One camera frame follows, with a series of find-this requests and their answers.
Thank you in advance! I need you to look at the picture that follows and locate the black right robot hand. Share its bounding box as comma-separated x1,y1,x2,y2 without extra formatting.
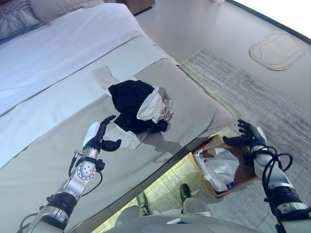
222,118,268,153

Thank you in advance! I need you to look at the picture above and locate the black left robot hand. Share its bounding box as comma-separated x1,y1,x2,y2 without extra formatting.
82,115,122,152

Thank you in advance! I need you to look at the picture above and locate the white shirt with blue tag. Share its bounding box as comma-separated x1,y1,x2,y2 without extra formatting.
197,147,241,193

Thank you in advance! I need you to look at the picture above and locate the black garment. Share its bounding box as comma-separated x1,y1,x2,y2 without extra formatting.
107,79,171,136

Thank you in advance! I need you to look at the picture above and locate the pale beige garment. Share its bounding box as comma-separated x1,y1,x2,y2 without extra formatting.
93,65,149,150

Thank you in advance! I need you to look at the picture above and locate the cream printed garment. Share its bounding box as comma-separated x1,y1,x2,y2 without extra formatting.
135,85,175,124

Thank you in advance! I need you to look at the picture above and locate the brown wicker basket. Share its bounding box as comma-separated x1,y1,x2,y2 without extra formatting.
192,134,260,200

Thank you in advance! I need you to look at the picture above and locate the white bed sheet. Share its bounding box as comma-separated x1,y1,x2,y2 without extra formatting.
0,35,182,168

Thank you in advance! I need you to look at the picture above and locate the bed with beige cover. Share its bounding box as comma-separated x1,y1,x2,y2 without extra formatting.
0,58,234,233

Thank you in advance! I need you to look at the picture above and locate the grey striped rug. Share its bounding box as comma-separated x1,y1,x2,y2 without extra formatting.
102,47,311,233

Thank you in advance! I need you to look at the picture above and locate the silver left robot leg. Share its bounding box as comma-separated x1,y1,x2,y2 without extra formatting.
116,190,149,224

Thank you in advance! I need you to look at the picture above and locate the silver robot leg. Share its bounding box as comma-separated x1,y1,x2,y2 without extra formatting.
179,183,212,218
116,190,149,224

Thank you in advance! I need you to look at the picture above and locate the silver right robot leg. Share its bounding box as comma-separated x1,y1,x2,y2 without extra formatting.
179,183,212,218

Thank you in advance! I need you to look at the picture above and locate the beige oval floor mat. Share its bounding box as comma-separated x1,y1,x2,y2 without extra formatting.
248,31,306,71

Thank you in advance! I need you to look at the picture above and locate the white duvet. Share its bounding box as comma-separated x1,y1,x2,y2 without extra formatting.
0,2,146,116

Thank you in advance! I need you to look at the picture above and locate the grey robot torso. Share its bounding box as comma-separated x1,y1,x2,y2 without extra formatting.
65,213,268,233

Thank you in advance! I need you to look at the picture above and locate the plain beige pillow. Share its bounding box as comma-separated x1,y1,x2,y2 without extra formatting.
28,0,105,25

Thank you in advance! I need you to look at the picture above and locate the brown wooden nightstand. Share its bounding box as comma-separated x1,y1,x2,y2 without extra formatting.
125,0,156,16

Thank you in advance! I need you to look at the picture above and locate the patterned beige pillow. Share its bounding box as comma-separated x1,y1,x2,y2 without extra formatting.
0,0,40,42

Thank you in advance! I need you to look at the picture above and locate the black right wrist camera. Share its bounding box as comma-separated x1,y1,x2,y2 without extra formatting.
242,154,255,166

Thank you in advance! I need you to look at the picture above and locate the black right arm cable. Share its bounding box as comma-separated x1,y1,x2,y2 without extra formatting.
257,145,294,202

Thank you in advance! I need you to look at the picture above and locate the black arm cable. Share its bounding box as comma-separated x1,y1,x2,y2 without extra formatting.
69,150,104,199
257,145,294,202

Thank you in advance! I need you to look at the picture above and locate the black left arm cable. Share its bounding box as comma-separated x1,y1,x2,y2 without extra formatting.
69,150,104,199

